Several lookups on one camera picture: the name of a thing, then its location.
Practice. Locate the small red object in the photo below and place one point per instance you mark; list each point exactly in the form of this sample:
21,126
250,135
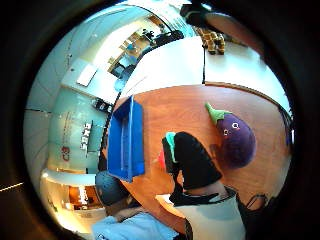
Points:
162,160

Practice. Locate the purple eggplant soft toy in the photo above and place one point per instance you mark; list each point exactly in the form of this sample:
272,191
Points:
236,140

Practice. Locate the blue plastic bin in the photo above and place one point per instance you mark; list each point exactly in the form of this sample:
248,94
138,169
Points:
126,140

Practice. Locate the the person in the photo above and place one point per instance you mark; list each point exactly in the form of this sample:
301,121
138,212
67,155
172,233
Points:
133,226

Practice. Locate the brown wooden chairs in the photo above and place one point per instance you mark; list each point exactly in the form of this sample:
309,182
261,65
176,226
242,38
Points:
213,40

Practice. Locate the black office chair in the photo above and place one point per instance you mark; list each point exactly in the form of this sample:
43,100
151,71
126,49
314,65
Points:
168,37

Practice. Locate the white ceiling light panel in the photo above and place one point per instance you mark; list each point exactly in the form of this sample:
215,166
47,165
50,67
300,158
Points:
86,75

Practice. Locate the white wall sign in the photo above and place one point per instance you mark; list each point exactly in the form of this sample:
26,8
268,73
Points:
86,136

